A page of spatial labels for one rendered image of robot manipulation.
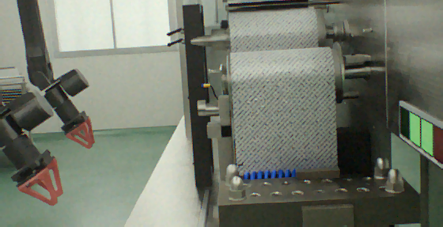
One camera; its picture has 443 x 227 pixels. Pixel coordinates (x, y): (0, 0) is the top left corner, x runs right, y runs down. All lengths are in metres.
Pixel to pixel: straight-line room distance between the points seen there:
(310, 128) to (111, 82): 5.87
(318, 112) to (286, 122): 0.08
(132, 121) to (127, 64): 0.74
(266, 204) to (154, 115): 5.93
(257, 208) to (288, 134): 0.24
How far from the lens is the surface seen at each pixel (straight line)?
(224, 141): 1.34
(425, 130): 0.94
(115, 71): 7.00
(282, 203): 1.10
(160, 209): 1.49
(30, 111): 1.15
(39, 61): 1.64
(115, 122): 7.10
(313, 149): 1.28
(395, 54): 1.11
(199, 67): 1.57
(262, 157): 1.27
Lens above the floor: 1.40
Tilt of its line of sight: 9 degrees down
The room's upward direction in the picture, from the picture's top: 4 degrees counter-clockwise
